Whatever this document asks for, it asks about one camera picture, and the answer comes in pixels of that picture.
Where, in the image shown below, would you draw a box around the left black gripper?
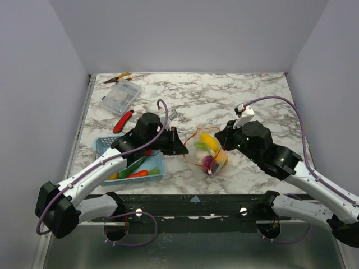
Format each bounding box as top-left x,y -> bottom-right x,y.
145,127 -> 189,156

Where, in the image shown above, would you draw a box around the yellow mango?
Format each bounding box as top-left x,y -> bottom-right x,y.
200,133 -> 219,152

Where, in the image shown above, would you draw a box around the yellow bell pepper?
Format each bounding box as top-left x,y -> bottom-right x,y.
214,149 -> 229,166

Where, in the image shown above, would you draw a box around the clear zip top bag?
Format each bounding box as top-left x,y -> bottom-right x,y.
182,126 -> 229,177

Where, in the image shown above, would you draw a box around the green white cabbage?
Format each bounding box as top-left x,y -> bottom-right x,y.
194,142 -> 213,153

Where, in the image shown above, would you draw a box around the purple onion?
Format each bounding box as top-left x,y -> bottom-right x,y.
201,155 -> 219,172

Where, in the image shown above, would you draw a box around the green chili pepper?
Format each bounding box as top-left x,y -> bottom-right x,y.
117,156 -> 148,179

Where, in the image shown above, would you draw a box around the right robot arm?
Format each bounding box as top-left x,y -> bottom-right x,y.
215,120 -> 358,248

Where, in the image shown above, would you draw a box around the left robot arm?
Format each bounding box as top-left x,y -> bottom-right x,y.
35,112 -> 188,239

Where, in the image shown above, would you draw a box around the blue plastic basket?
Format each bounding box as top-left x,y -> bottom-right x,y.
94,136 -> 164,187

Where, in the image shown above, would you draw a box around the red apple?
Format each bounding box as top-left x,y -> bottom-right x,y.
144,150 -> 153,156

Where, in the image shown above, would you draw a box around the orange carrot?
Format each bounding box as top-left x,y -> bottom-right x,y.
126,167 -> 160,178

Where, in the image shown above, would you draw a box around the red utility knife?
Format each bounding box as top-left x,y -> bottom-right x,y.
112,109 -> 134,134

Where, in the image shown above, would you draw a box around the yellow lemon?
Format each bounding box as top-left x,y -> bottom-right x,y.
107,173 -> 118,180

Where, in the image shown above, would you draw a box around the clear plastic screw box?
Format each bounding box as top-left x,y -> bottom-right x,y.
100,80 -> 142,117

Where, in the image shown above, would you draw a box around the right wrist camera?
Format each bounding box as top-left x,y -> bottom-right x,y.
233,104 -> 255,129

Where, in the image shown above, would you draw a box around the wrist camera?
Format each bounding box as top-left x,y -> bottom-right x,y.
168,109 -> 178,121
233,104 -> 255,129

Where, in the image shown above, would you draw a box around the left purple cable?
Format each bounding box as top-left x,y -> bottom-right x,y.
36,99 -> 169,247

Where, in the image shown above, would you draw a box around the purple cable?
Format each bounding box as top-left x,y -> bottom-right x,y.
235,95 -> 359,244
36,99 -> 169,247

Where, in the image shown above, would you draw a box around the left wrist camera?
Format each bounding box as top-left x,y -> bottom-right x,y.
168,109 -> 178,121

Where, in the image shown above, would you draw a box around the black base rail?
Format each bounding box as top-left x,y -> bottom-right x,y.
93,191 -> 279,234

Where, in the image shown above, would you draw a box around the yellow handled pliers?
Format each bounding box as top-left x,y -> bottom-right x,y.
104,72 -> 133,84

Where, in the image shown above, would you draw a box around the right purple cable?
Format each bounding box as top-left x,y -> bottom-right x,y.
235,95 -> 359,244

